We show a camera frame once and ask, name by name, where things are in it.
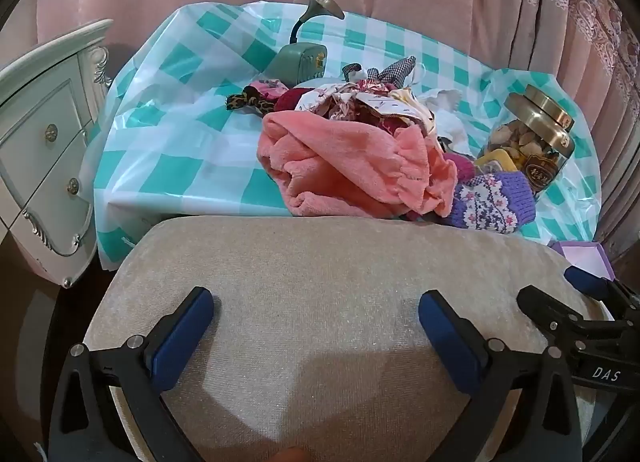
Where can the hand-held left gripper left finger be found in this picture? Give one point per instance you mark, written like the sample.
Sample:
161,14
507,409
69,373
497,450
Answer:
185,337

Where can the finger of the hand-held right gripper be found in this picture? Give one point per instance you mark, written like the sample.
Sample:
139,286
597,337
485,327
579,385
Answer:
545,311
582,280

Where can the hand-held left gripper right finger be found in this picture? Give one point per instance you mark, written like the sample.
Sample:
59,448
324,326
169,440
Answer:
450,342

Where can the purple box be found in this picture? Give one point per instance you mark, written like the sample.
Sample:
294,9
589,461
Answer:
590,259

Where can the glass jar with gold lid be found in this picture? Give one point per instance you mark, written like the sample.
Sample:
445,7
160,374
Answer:
530,142

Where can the magenta cloth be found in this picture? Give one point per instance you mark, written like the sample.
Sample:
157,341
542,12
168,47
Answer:
460,167

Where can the pink fleece towel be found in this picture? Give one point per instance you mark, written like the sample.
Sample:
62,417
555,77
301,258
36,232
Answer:
340,157

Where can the yellow soft item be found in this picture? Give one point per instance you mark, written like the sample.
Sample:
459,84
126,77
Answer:
492,162

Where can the purple patterned knit sock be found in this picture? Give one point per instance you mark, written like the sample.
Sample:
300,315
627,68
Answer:
485,202

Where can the beige upholstered stool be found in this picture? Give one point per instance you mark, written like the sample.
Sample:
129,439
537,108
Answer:
320,292

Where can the teal white checked tablecloth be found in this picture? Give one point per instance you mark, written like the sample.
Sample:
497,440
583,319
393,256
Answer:
190,107

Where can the leopard print bow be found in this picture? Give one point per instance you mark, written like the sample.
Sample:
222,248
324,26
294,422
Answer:
245,101

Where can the dark red cloth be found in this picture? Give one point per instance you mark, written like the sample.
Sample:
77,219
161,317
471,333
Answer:
287,101

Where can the pink patterned cloth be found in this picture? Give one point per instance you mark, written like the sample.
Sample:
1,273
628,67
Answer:
267,90

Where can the white floral cloth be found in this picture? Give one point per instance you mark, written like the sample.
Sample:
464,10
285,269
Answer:
350,97

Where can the white carved dresser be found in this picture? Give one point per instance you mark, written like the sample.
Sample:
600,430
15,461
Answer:
45,107

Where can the black white checked bow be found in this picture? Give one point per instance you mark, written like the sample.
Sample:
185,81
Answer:
395,70

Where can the green gramophone speaker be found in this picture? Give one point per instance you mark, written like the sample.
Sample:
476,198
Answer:
295,60

